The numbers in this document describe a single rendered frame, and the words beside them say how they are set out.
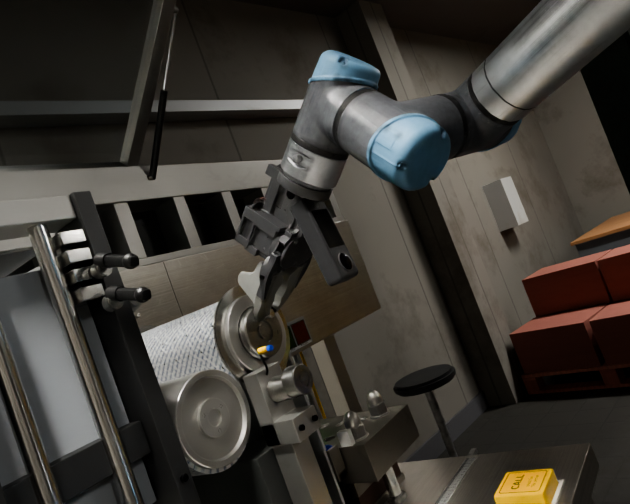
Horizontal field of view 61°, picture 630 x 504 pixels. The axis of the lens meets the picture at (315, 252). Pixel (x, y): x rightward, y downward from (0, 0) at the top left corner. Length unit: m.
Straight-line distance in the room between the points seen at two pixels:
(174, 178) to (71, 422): 0.83
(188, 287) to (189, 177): 0.27
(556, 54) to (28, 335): 0.53
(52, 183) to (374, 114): 0.69
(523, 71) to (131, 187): 0.82
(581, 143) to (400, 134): 6.46
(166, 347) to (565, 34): 0.65
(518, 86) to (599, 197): 6.40
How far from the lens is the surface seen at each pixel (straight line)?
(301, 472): 0.76
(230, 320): 0.75
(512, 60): 0.60
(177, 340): 0.83
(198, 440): 0.70
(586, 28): 0.56
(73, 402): 0.51
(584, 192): 7.02
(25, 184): 1.07
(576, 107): 6.99
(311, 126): 0.63
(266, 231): 0.69
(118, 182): 1.17
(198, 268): 1.20
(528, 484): 0.86
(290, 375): 0.70
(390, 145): 0.54
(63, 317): 0.50
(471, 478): 0.98
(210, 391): 0.72
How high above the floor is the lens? 1.29
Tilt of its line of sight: 3 degrees up
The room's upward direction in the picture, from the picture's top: 21 degrees counter-clockwise
